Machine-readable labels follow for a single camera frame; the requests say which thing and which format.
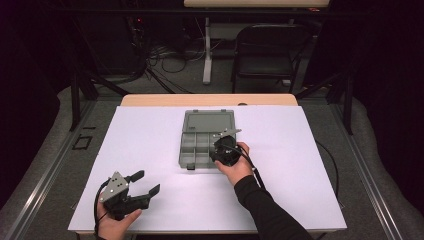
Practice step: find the black metal stand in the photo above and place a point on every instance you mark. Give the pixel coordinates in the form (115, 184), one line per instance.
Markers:
(76, 100)
(348, 103)

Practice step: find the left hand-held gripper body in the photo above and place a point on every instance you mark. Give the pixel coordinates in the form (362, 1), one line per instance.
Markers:
(113, 190)

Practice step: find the wooden table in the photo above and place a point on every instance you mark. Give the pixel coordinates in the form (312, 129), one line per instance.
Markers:
(206, 99)

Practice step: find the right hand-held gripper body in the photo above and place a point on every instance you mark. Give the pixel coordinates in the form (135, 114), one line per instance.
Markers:
(226, 151)

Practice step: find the person's left hand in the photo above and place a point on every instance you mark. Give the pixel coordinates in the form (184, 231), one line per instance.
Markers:
(115, 228)

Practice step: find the aluminium rail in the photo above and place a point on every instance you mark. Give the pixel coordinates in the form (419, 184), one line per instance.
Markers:
(50, 170)
(366, 173)

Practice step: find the person's right hand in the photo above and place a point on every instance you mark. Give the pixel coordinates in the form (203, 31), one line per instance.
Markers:
(237, 170)

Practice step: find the grey plastic compartment box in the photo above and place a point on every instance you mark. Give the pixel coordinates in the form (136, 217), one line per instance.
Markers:
(196, 143)

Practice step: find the white board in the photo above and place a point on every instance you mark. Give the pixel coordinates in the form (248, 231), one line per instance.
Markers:
(150, 146)

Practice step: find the black folding chair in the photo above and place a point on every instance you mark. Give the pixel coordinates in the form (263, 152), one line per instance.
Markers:
(266, 56)

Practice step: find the white desk leg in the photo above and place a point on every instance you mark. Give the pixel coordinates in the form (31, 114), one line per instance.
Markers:
(207, 56)

